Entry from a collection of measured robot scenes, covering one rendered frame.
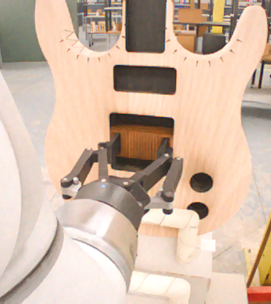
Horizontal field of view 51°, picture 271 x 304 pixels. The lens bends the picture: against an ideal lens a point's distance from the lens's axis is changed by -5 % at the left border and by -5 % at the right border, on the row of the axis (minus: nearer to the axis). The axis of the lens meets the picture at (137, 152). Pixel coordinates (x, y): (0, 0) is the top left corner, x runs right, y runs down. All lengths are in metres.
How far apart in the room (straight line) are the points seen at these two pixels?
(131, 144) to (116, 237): 0.25
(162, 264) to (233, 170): 0.21
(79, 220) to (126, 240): 0.04
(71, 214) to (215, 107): 0.27
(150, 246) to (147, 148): 0.21
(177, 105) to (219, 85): 0.07
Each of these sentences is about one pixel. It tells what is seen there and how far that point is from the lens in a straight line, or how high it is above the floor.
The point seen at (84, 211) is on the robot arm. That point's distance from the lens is 0.25.
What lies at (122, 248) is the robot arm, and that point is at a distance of 0.25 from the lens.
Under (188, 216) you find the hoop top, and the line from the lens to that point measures 0.49.
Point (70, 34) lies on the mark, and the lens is 0.49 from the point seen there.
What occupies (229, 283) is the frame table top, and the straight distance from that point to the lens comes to 0.77.
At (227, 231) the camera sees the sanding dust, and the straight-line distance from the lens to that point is 2.30.
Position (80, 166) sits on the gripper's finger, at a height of 1.33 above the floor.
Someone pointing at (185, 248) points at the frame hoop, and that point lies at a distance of 0.53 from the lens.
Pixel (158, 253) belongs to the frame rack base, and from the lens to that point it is 0.57.
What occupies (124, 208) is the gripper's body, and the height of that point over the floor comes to 1.35.
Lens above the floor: 1.52
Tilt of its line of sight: 28 degrees down
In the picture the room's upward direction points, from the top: straight up
